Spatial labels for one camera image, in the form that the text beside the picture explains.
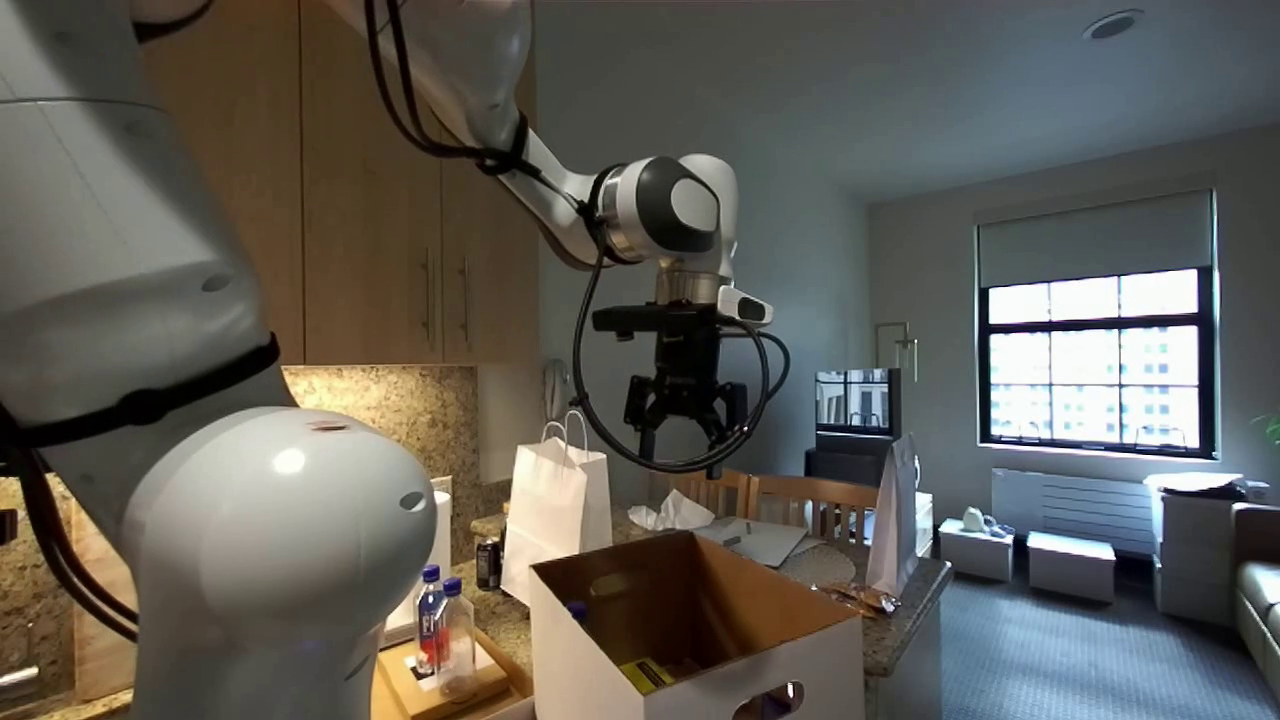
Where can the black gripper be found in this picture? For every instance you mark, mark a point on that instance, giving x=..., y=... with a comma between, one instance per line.
x=690, y=362

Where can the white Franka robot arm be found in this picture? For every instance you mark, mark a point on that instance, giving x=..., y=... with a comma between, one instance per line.
x=266, y=563

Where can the white cardboard box brown inside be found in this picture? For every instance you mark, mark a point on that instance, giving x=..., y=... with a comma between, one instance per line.
x=600, y=665

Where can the white floor box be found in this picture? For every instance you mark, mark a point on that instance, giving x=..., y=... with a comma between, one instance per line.
x=975, y=549
x=1071, y=564

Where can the wooden chair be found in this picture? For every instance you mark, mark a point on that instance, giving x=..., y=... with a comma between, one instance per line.
x=824, y=505
x=720, y=488

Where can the white crumpled tissue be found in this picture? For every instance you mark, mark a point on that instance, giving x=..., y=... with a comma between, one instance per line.
x=675, y=512

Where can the grey closed laptop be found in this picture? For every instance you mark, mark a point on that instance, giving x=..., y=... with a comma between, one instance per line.
x=762, y=541

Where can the small lit monitor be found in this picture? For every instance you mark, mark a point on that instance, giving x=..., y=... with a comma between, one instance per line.
x=853, y=402

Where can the black monitor stand cabinet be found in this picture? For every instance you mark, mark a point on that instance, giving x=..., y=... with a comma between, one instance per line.
x=844, y=462

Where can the tall white pointed bag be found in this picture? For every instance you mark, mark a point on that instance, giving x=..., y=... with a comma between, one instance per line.
x=896, y=526

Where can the clear water bottle blue cap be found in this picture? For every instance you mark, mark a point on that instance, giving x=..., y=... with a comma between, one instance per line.
x=457, y=642

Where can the clear bottle red blue label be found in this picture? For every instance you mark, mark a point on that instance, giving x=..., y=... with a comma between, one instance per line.
x=429, y=625

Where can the wooden cutting board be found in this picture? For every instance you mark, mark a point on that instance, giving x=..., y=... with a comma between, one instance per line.
x=467, y=696

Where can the black framed window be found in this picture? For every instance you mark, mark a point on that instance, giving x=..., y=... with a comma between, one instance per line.
x=1097, y=362

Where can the short white roller blind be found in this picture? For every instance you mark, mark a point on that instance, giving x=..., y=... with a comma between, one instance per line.
x=1092, y=241

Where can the round ceiling light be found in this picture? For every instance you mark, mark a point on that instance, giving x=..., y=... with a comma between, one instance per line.
x=1115, y=23

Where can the green potted plant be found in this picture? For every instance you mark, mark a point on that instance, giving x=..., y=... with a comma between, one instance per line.
x=1268, y=429

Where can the beige sofa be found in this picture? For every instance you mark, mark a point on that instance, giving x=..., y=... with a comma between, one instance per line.
x=1262, y=602

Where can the white wall radiator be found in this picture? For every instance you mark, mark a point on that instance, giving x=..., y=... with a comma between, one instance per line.
x=1067, y=505

